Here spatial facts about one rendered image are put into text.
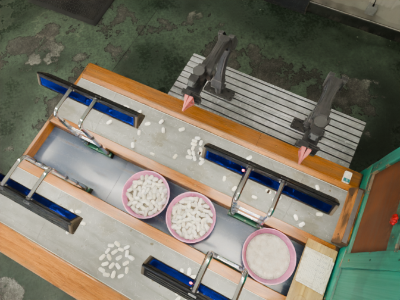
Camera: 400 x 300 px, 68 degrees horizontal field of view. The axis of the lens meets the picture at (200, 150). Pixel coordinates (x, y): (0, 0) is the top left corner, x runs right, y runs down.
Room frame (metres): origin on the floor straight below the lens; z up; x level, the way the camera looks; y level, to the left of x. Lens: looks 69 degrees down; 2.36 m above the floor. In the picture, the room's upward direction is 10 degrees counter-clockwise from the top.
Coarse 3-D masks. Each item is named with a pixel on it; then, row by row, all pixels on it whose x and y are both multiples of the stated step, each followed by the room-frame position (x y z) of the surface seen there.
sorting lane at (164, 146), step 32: (96, 128) 0.88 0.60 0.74; (128, 128) 0.84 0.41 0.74; (160, 128) 0.80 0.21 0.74; (192, 128) 0.76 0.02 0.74; (160, 160) 0.60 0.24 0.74; (192, 160) 0.56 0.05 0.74; (256, 160) 0.49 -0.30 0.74; (224, 192) 0.34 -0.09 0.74; (256, 192) 0.31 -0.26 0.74; (320, 224) 0.09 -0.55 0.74
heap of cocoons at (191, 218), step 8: (184, 200) 0.34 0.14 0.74; (192, 200) 0.33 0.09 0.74; (200, 200) 0.33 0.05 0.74; (176, 208) 0.31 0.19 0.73; (184, 208) 0.30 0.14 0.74; (192, 208) 0.29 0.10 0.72; (200, 208) 0.28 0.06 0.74; (208, 208) 0.28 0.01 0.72; (176, 216) 0.26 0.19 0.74; (184, 216) 0.26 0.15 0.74; (192, 216) 0.25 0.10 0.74; (200, 216) 0.24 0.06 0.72; (208, 216) 0.23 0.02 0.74; (176, 224) 0.22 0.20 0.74; (184, 224) 0.21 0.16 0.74; (192, 224) 0.20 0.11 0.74; (200, 224) 0.20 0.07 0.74; (208, 224) 0.19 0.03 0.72; (176, 232) 0.18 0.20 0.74; (184, 232) 0.17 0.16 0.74; (192, 232) 0.17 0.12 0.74; (200, 232) 0.16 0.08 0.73
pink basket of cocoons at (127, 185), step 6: (138, 174) 0.53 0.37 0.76; (144, 174) 0.53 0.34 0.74; (150, 174) 0.52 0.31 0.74; (156, 174) 0.51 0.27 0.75; (132, 180) 0.51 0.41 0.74; (162, 180) 0.48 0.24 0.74; (126, 186) 0.47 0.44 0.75; (168, 186) 0.43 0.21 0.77; (168, 192) 0.39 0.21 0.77; (126, 198) 0.41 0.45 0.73; (168, 198) 0.36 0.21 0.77; (126, 204) 0.38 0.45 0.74; (126, 210) 0.34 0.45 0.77; (132, 210) 0.34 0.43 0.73; (138, 216) 0.30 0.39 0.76; (150, 216) 0.29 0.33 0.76
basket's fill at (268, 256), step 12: (252, 240) 0.07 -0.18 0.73; (264, 240) 0.06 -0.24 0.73; (276, 240) 0.05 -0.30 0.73; (252, 252) 0.01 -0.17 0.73; (264, 252) 0.00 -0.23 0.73; (276, 252) -0.01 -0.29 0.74; (288, 252) -0.02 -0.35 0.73; (252, 264) -0.04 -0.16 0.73; (264, 264) -0.05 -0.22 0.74; (276, 264) -0.06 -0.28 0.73; (288, 264) -0.07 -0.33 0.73; (264, 276) -0.11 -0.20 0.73; (276, 276) -0.12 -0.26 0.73
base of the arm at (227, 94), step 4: (208, 84) 1.08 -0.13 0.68; (204, 88) 1.06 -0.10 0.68; (208, 88) 1.05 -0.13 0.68; (212, 88) 1.05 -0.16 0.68; (212, 92) 1.02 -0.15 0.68; (216, 92) 1.00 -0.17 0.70; (220, 92) 0.99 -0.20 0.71; (224, 92) 1.00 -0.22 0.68; (228, 92) 1.00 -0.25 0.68; (232, 92) 0.99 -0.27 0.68; (220, 96) 0.98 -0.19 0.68; (224, 96) 0.97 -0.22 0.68; (228, 96) 0.97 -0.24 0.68; (232, 96) 0.96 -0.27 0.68; (228, 100) 0.94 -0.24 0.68
